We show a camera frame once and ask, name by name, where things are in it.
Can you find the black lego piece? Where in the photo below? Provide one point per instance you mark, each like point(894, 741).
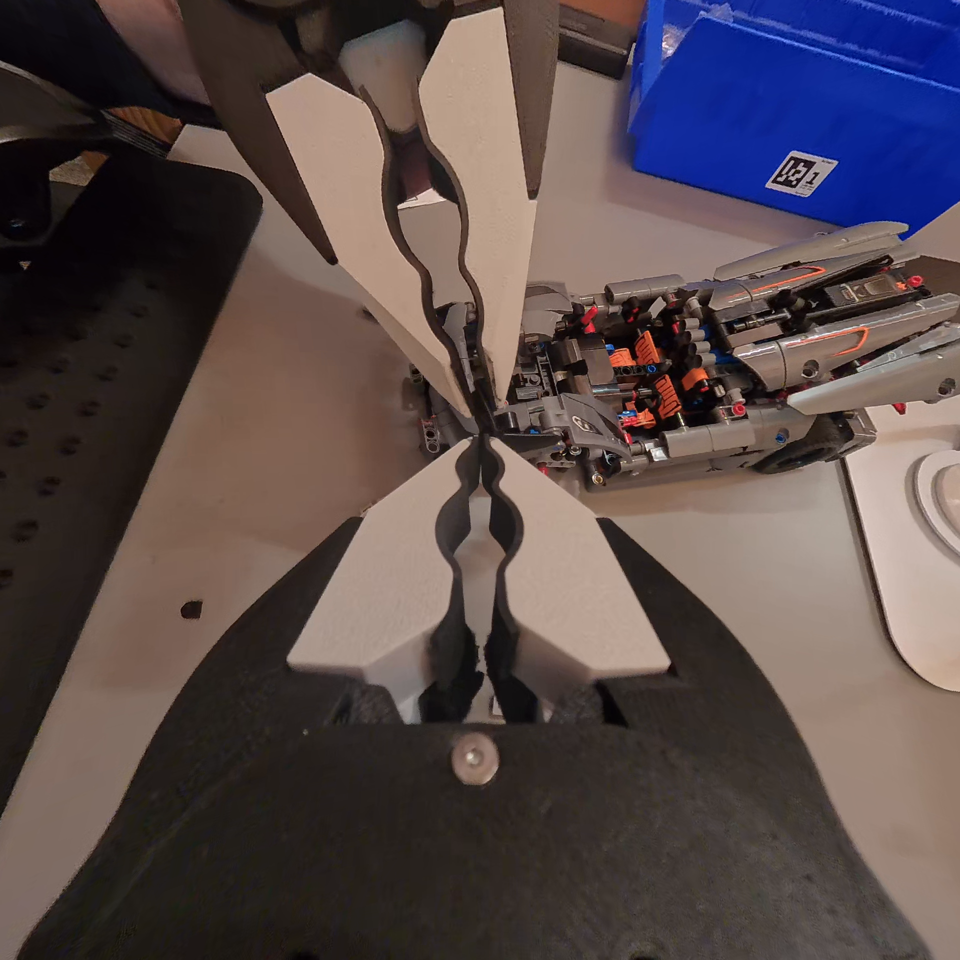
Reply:
point(510, 420)

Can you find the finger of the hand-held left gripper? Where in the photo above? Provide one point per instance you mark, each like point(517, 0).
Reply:
point(487, 150)
point(330, 165)

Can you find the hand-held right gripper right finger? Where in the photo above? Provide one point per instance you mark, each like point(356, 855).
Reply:
point(592, 600)

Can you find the blue plastic bin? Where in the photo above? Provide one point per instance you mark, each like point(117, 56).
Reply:
point(787, 90)

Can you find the small black rounded brick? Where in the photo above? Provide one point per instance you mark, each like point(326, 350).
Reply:
point(192, 609)

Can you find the black flat box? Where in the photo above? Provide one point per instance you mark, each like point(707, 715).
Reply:
point(592, 37)

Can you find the black perforated board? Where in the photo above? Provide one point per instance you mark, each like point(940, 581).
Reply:
point(112, 375)

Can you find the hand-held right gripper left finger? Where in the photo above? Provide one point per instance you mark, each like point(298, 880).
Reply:
point(360, 600)

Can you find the person's left hand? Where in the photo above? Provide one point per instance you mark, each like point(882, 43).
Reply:
point(165, 52)

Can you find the white rounded board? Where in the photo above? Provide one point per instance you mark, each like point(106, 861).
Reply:
point(900, 562)

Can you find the person's left forearm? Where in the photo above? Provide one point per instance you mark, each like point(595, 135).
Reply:
point(45, 37)

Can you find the grey lego car model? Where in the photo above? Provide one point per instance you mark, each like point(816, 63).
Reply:
point(712, 360)

